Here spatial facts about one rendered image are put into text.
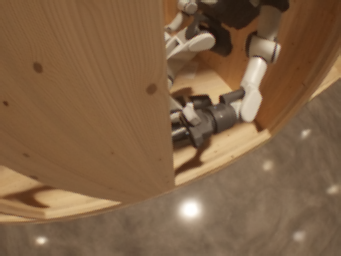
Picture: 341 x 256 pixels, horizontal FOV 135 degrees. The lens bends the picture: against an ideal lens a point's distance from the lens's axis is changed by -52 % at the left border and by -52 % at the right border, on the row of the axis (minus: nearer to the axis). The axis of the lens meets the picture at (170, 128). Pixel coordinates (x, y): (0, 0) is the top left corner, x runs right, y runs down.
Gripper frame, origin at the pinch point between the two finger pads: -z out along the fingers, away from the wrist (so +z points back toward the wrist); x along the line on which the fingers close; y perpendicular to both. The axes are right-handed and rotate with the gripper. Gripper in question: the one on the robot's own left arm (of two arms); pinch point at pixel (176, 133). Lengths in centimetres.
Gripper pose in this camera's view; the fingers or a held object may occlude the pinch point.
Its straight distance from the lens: 41.6
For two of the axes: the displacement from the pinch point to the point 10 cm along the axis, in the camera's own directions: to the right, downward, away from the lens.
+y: -0.4, -5.2, -8.6
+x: -3.7, -7.9, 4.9
